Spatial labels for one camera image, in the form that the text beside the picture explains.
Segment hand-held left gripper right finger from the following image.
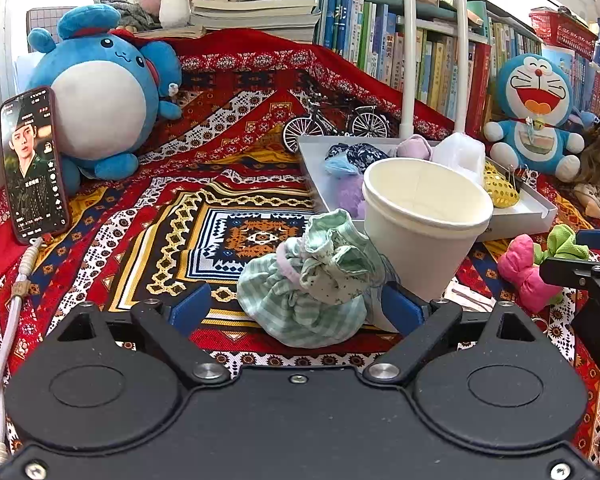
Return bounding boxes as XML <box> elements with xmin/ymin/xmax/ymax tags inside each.
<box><xmin>364</xmin><ymin>282</ymin><xmax>548</xmax><ymax>385</ymax></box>

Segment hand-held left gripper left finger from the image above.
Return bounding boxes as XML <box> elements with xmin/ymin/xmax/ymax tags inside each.
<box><xmin>45</xmin><ymin>282</ymin><xmax>230</xmax><ymax>387</ymax></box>

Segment white shallow cardboard box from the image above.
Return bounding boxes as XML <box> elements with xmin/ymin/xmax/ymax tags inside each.
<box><xmin>296</xmin><ymin>134</ymin><xmax>558</xmax><ymax>242</ymax></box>

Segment green striped cloth pouch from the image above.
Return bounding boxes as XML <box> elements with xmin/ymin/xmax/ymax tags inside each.
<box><xmin>236</xmin><ymin>210</ymin><xmax>398</xmax><ymax>347</ymax></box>

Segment gold sequin bow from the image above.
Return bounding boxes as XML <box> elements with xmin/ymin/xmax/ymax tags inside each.
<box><xmin>481</xmin><ymin>157</ymin><xmax>522</xmax><ymax>208</ymax></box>

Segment purple fluffy scrunchie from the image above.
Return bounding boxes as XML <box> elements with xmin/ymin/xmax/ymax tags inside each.
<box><xmin>336</xmin><ymin>176</ymin><xmax>367</xmax><ymax>220</ymax></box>

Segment dark blue patterned scrunchie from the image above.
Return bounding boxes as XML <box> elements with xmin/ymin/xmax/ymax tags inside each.
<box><xmin>325</xmin><ymin>142</ymin><xmax>392</xmax><ymax>173</ymax></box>

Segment lilac scrunchie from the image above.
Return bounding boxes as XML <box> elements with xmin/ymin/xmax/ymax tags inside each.
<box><xmin>396</xmin><ymin>134</ymin><xmax>431</xmax><ymax>159</ymax></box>

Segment green fabric scrunchie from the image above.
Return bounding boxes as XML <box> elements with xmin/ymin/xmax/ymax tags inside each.
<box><xmin>532</xmin><ymin>224</ymin><xmax>592</xmax><ymax>265</ymax></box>

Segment pink fabric bow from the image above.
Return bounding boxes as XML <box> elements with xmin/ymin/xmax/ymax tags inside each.
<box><xmin>497</xmin><ymin>234</ymin><xmax>565</xmax><ymax>313</ymax></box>

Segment white paper cup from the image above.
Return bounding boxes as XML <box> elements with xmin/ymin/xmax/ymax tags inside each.
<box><xmin>362</xmin><ymin>157</ymin><xmax>495</xmax><ymax>302</ymax></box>

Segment red patterned blanket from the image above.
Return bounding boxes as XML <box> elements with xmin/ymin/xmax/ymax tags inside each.
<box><xmin>0</xmin><ymin>27</ymin><xmax>600</xmax><ymax>471</ymax></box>

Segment blue cat plush toy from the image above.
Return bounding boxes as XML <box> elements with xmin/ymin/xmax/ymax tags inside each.
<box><xmin>482</xmin><ymin>52</ymin><xmax>586</xmax><ymax>182</ymax></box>

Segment miniature bicycle model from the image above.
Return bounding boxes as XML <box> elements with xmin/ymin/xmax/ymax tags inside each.
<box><xmin>282</xmin><ymin>95</ymin><xmax>391</xmax><ymax>153</ymax></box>

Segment smartphone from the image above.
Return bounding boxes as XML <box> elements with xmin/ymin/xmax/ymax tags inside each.
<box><xmin>0</xmin><ymin>87</ymin><xmax>71</xmax><ymax>245</ymax></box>

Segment red plastic basket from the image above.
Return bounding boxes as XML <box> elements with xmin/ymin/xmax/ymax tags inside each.
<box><xmin>529</xmin><ymin>6</ymin><xmax>598</xmax><ymax>61</ymax></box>

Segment round blue plush toy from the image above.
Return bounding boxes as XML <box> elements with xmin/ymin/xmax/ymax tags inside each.
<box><xmin>26</xmin><ymin>4</ymin><xmax>183</xmax><ymax>196</ymax></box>

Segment row of upright books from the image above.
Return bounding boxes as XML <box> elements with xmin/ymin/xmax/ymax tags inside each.
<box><xmin>315</xmin><ymin>0</ymin><xmax>600</xmax><ymax>131</ymax></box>

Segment stack of books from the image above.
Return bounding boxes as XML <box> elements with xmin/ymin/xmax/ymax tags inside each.
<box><xmin>132</xmin><ymin>0</ymin><xmax>323</xmax><ymax>43</ymax></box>

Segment grey cloth toy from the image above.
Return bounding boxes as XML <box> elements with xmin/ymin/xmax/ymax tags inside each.
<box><xmin>92</xmin><ymin>0</ymin><xmax>156</xmax><ymax>31</ymax></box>

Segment grey grid board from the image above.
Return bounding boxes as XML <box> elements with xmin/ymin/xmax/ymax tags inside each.
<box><xmin>26</xmin><ymin>7</ymin><xmax>63</xmax><ymax>53</ymax></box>

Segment white braided cable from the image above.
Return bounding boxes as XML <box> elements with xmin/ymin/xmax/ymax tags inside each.
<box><xmin>0</xmin><ymin>235</ymin><xmax>46</xmax><ymax>463</ymax></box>

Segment white pipe frame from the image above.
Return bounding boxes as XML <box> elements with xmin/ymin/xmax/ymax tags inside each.
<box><xmin>399</xmin><ymin>0</ymin><xmax>468</xmax><ymax>141</ymax></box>

